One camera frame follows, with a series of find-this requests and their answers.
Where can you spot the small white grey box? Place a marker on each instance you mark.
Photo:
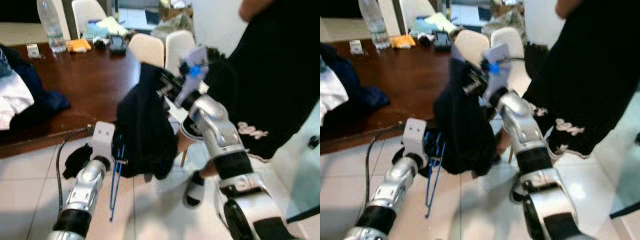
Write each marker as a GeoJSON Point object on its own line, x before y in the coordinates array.
{"type": "Point", "coordinates": [356, 47]}
{"type": "Point", "coordinates": [33, 51]}

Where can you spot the orange packet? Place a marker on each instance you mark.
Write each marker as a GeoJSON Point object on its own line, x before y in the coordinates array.
{"type": "Point", "coordinates": [78, 46]}
{"type": "Point", "coordinates": [402, 41]}

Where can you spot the clear plastic water bottle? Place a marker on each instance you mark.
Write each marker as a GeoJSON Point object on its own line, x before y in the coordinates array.
{"type": "Point", "coordinates": [374, 27]}
{"type": "Point", "coordinates": [51, 30]}

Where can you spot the open cardboard box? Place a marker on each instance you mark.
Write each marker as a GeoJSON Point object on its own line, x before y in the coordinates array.
{"type": "Point", "coordinates": [175, 6]}
{"type": "Point", "coordinates": [505, 5]}

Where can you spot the black charger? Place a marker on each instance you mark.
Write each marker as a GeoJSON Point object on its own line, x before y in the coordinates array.
{"type": "Point", "coordinates": [426, 39]}
{"type": "Point", "coordinates": [100, 42]}

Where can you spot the black handheld device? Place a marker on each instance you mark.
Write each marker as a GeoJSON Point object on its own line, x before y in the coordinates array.
{"type": "Point", "coordinates": [443, 41]}
{"type": "Point", "coordinates": [117, 45]}

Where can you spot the teal cloth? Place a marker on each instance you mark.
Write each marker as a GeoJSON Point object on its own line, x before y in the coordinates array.
{"type": "Point", "coordinates": [424, 26]}
{"type": "Point", "coordinates": [94, 31]}

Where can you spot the person in black clothes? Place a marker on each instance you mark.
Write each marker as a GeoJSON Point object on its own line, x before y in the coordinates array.
{"type": "Point", "coordinates": [590, 75]}
{"type": "Point", "coordinates": [280, 75]}

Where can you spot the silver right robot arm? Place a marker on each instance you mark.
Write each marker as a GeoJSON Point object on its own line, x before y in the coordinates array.
{"type": "Point", "coordinates": [522, 125]}
{"type": "Point", "coordinates": [220, 130]}

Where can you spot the olive bag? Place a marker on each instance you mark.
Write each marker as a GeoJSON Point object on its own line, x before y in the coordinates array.
{"type": "Point", "coordinates": [505, 22]}
{"type": "Point", "coordinates": [175, 25]}

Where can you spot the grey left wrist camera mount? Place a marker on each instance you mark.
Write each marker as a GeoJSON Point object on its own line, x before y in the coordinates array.
{"type": "Point", "coordinates": [102, 140]}
{"type": "Point", "coordinates": [414, 137]}

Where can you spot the person's bare forearm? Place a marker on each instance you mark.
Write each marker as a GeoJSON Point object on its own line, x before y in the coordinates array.
{"type": "Point", "coordinates": [255, 9]}
{"type": "Point", "coordinates": [570, 7]}

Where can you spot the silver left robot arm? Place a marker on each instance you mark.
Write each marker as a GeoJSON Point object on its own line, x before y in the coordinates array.
{"type": "Point", "coordinates": [82, 192]}
{"type": "Point", "coordinates": [392, 190]}

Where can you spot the blue plastic hanger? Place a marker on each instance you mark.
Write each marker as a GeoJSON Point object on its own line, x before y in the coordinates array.
{"type": "Point", "coordinates": [114, 197]}
{"type": "Point", "coordinates": [431, 200]}

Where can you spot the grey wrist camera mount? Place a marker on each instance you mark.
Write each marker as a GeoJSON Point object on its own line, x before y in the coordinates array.
{"type": "Point", "coordinates": [414, 137]}
{"type": "Point", "coordinates": [497, 52]}
{"type": "Point", "coordinates": [197, 55]}
{"type": "Point", "coordinates": [102, 140]}

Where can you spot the dark navy garment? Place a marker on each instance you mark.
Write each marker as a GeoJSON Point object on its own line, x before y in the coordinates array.
{"type": "Point", "coordinates": [465, 125]}
{"type": "Point", "coordinates": [147, 130]}

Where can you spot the white cloth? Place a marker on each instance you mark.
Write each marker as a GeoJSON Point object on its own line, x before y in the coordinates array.
{"type": "Point", "coordinates": [115, 25]}
{"type": "Point", "coordinates": [445, 21]}

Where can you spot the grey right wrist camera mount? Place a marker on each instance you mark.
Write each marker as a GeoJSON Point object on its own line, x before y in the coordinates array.
{"type": "Point", "coordinates": [497, 52]}
{"type": "Point", "coordinates": [197, 55]}

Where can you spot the white garment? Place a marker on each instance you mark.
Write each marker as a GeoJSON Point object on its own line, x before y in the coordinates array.
{"type": "Point", "coordinates": [331, 95]}
{"type": "Point", "coordinates": [12, 100]}

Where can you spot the navy blue garment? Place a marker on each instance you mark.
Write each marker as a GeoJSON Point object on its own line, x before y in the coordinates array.
{"type": "Point", "coordinates": [365, 97]}
{"type": "Point", "coordinates": [45, 102]}

